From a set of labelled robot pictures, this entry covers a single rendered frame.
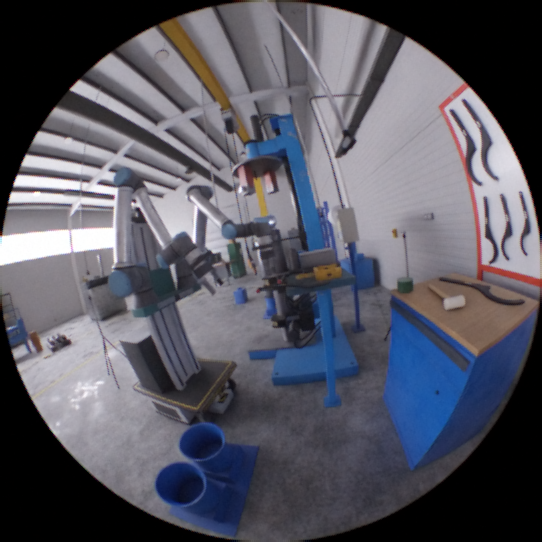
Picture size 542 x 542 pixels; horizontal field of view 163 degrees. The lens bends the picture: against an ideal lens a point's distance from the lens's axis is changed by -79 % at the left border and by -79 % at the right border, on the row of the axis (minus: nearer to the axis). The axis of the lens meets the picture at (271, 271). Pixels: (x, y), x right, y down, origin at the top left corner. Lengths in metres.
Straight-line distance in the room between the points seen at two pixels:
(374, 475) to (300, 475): 0.45
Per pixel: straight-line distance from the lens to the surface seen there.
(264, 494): 1.41
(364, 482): 1.39
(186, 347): 1.80
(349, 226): 2.26
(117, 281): 1.13
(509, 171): 1.84
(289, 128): 2.39
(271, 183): 2.31
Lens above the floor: 1.33
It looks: 8 degrees down
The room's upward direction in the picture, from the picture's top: 12 degrees counter-clockwise
